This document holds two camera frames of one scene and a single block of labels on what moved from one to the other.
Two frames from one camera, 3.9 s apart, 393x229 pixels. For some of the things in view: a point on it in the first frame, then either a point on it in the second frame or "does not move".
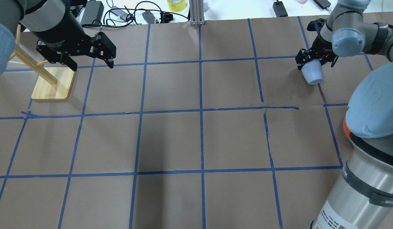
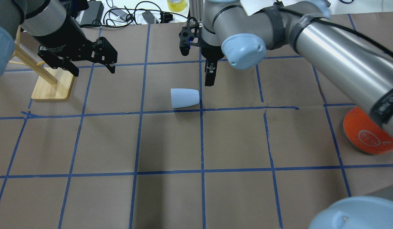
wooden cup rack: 47,87 does not move
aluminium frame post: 197,13 does not move
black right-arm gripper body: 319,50 → 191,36
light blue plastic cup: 312,70 → 183,97
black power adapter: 93,11 does not move
